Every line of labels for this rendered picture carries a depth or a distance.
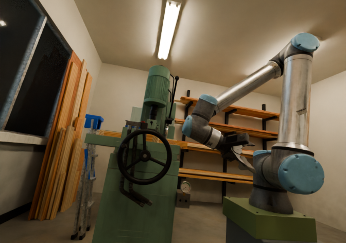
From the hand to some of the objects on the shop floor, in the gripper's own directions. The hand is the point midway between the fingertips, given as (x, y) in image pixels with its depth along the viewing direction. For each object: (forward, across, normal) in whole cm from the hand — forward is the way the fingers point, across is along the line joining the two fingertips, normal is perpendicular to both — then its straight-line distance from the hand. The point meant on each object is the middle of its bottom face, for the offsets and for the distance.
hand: (256, 158), depth 76 cm
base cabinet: (-18, +59, -102) cm, 120 cm away
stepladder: (-73, +51, -162) cm, 185 cm away
